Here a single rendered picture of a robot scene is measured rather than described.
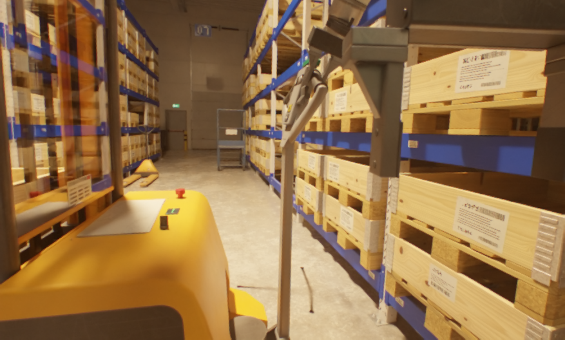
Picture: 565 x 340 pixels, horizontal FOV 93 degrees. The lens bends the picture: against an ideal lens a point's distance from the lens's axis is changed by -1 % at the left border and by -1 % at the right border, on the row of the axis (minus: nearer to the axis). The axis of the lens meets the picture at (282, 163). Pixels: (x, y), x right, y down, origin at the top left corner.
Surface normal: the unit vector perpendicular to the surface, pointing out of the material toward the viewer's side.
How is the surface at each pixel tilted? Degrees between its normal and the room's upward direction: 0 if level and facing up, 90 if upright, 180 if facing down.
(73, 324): 90
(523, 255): 90
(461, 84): 90
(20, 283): 0
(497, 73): 90
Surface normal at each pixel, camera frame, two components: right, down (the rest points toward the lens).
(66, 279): 0.03, -0.99
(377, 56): 0.00, 0.12
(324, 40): 0.06, 0.57
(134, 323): 0.23, 0.12
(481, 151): -0.97, 0.00
